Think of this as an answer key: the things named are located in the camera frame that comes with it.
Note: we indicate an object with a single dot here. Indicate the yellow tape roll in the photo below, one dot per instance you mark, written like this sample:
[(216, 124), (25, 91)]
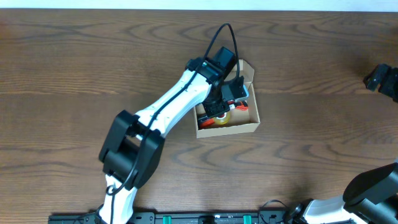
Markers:
[(223, 119)]

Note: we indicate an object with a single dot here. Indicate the cardboard box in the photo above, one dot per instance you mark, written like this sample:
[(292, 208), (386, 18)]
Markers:
[(239, 121)]

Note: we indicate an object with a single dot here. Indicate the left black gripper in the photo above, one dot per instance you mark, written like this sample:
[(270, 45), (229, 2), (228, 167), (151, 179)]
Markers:
[(217, 111)]

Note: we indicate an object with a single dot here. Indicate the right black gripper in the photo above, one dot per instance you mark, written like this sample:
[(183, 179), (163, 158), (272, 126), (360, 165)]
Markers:
[(390, 86)]

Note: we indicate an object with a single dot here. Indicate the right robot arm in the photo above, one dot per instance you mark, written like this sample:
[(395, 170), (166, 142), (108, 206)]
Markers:
[(371, 197)]

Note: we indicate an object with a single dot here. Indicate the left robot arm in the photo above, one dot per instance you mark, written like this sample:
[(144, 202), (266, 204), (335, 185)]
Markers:
[(133, 146)]

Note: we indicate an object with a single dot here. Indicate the red stapler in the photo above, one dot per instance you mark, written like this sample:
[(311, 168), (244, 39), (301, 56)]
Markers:
[(204, 121)]

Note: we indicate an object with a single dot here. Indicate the red utility knife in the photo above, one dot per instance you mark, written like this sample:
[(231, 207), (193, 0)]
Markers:
[(241, 105)]

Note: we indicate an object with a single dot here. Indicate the black mounting rail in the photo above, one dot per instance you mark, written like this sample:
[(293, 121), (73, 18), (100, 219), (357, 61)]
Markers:
[(261, 217)]

